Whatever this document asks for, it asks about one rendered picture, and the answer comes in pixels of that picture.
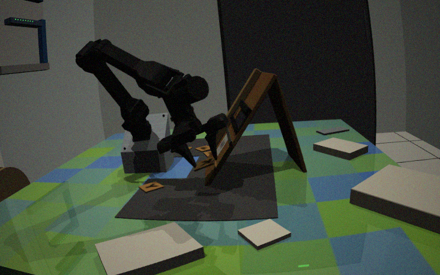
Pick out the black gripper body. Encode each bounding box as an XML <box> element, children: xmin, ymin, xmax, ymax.
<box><xmin>157</xmin><ymin>105</ymin><xmax>229</xmax><ymax>154</ymax></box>

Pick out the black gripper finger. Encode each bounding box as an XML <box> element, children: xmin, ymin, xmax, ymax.
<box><xmin>205</xmin><ymin>130</ymin><xmax>218</xmax><ymax>160</ymax></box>
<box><xmin>171</xmin><ymin>143</ymin><xmax>196</xmax><ymax>168</ymax></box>

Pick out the white paper ticket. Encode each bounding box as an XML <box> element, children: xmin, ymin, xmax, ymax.
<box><xmin>217</xmin><ymin>134</ymin><xmax>228</xmax><ymax>156</ymax></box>

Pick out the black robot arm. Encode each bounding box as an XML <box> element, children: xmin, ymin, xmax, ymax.
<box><xmin>76</xmin><ymin>39</ymin><xmax>209</xmax><ymax>146</ymax></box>

